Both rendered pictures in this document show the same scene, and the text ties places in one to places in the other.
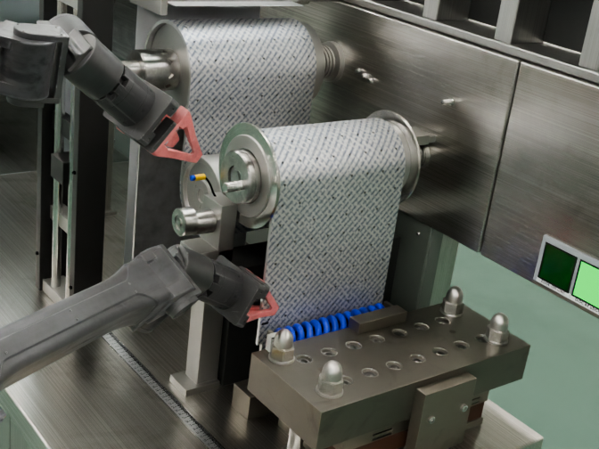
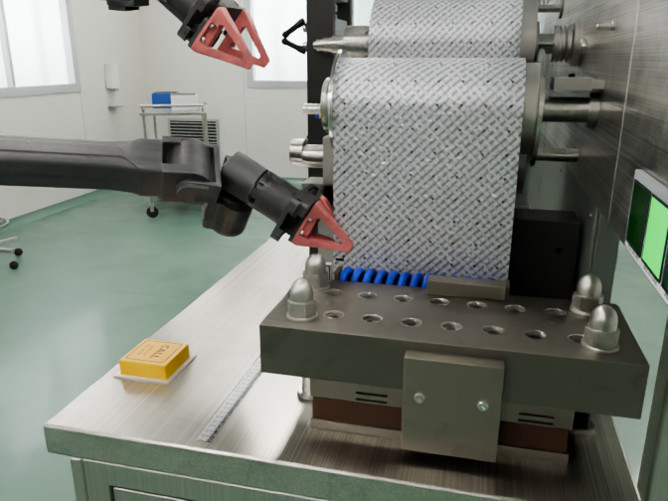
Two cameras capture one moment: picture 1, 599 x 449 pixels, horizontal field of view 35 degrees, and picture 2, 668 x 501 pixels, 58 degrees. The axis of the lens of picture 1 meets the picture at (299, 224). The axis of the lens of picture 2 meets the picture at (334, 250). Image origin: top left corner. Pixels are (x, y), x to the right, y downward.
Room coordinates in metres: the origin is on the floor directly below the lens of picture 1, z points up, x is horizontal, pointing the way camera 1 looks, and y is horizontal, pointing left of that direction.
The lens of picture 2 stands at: (0.70, -0.60, 1.31)
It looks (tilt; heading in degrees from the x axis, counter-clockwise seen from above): 18 degrees down; 53
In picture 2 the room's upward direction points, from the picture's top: straight up
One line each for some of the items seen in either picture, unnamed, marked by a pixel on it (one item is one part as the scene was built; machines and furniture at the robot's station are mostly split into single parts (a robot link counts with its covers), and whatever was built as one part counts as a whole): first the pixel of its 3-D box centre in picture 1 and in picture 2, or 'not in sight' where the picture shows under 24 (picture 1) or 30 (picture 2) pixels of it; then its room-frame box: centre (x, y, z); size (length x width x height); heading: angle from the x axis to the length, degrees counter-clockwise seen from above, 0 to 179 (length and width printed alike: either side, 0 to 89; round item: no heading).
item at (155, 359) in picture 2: not in sight; (155, 359); (0.96, 0.16, 0.91); 0.07 x 0.07 x 0.02; 39
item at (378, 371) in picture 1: (394, 366); (443, 337); (1.19, -0.16, 1.00); 0.40 x 0.16 x 0.06; 129
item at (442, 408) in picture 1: (441, 417); (450, 407); (1.13, -0.23, 0.96); 0.10 x 0.03 x 0.11; 129
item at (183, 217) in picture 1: (184, 221); (298, 152); (1.21, 0.16, 1.18); 0.04 x 0.02 x 0.04; 39
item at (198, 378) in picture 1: (201, 296); (323, 234); (1.23, 0.13, 1.05); 0.06 x 0.05 x 0.31; 129
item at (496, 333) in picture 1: (498, 326); (602, 325); (1.26, -0.32, 1.05); 0.04 x 0.04 x 0.04
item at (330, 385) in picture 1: (332, 376); (301, 297); (1.06, -0.07, 1.05); 0.04 x 0.04 x 0.04
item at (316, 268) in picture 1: (328, 273); (419, 223); (1.26, -0.05, 1.10); 0.23 x 0.01 x 0.18; 129
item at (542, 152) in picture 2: not in sight; (550, 154); (1.50, -0.07, 1.17); 0.08 x 0.02 x 0.02; 129
